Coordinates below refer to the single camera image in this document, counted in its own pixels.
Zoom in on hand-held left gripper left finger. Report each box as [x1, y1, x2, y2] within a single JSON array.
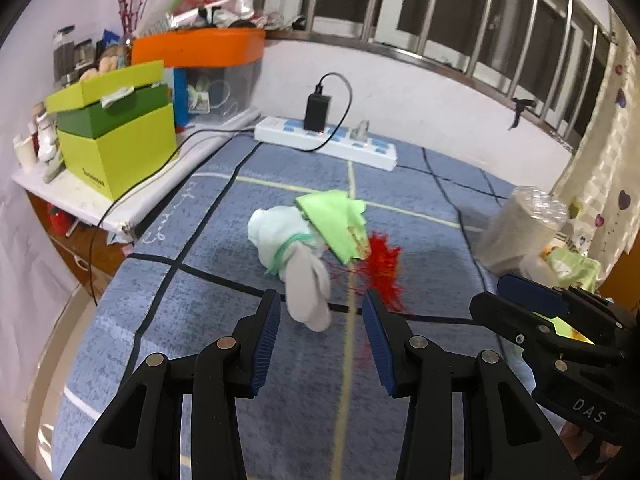
[[60, 287, 282, 480]]

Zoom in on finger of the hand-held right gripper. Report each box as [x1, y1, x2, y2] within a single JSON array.
[[469, 291, 623, 362], [497, 274, 640, 357]]

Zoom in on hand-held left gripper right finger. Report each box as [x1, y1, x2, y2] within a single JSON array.
[[361, 289, 583, 480]]

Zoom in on green fuzzy towel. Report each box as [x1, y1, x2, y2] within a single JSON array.
[[547, 247, 601, 293]]

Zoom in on white sock bundle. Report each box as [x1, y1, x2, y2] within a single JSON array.
[[247, 205, 333, 332]]

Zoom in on person's right hand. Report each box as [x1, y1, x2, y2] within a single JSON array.
[[559, 419, 623, 480]]

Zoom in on yellow book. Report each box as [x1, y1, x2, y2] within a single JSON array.
[[532, 310, 598, 346]]

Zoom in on large clear plastic container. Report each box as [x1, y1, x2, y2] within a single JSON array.
[[475, 186, 570, 273]]

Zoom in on red tassel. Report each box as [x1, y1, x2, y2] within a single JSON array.
[[332, 231, 408, 313]]

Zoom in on blue checked blanket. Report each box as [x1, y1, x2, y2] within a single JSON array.
[[50, 132, 601, 480]]

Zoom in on brown wooden door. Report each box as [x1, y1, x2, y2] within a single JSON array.
[[595, 252, 640, 308]]

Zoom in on light green cloth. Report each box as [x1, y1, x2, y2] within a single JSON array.
[[294, 190, 371, 265]]

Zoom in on heart-print curtain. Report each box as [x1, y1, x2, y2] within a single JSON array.
[[550, 25, 640, 301]]

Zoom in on white power strip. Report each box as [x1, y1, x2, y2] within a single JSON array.
[[254, 116, 398, 172]]

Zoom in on wooden side cabinet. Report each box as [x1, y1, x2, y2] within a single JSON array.
[[25, 190, 136, 301]]

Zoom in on white table cover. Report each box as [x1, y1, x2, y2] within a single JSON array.
[[12, 107, 263, 241]]

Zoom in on green cardboard box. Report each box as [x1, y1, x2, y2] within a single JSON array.
[[46, 60, 179, 202]]

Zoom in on black charger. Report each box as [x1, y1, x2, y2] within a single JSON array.
[[302, 92, 332, 132]]

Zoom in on blue carton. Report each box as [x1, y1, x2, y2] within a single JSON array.
[[172, 66, 190, 128]]

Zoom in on metal window grille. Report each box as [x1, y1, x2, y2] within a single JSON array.
[[255, 0, 613, 153]]

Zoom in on white figurine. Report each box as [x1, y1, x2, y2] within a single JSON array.
[[32, 102, 65, 182]]

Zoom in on orange-lidded clear storage container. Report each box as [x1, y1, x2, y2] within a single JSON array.
[[131, 27, 266, 128]]

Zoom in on beige plush toy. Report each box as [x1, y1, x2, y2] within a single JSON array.
[[80, 45, 133, 83]]

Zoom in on short glass jar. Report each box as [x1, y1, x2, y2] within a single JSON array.
[[74, 39, 96, 74]]

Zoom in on pile of plastic packets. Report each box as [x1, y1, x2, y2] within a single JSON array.
[[135, 0, 286, 38]]

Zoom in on tall glass jar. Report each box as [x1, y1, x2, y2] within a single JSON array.
[[52, 26, 76, 86]]

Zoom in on black strap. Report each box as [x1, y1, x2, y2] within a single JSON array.
[[507, 96, 536, 131]]

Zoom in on black cable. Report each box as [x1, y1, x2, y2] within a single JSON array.
[[90, 72, 352, 306]]

